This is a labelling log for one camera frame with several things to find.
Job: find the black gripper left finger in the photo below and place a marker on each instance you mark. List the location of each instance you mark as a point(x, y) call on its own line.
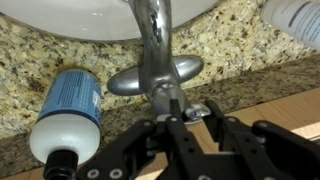
point(180, 143)

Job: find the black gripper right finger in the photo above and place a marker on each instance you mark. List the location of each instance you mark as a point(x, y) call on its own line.
point(266, 150)

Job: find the chrome faucet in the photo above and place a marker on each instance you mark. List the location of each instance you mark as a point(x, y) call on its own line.
point(156, 60)

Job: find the blue label white bottle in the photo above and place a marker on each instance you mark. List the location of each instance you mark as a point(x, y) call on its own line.
point(71, 110)

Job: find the white bottle with grey label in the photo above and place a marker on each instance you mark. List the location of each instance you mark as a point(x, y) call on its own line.
point(296, 18)

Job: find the white sink basin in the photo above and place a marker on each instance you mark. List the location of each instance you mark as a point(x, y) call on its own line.
point(83, 20)

